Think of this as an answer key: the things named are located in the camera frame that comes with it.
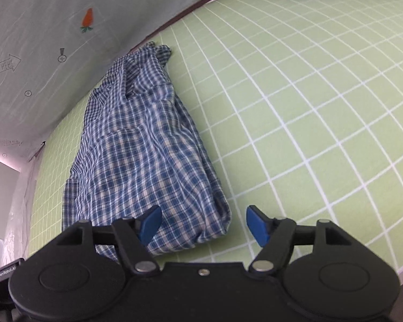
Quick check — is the clear plastic bag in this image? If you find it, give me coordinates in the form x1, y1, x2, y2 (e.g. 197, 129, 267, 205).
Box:
3, 161, 41, 262

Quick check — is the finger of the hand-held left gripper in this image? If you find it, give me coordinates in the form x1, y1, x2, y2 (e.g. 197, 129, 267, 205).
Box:
0, 258, 27, 287

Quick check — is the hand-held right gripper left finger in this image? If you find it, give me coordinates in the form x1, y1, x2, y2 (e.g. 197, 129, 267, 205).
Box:
55, 205, 163, 277

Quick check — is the green grid mat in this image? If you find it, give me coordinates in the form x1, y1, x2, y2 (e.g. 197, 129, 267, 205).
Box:
27, 0, 403, 276

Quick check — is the grey carrot printed sheet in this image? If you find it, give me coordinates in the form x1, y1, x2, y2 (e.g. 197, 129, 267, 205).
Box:
0, 0, 279, 171

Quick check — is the blue plaid shirt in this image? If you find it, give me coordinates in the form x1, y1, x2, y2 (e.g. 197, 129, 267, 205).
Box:
62, 41, 232, 264

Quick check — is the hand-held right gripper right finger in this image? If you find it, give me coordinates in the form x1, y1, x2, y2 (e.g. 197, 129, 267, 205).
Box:
246, 204, 353, 277

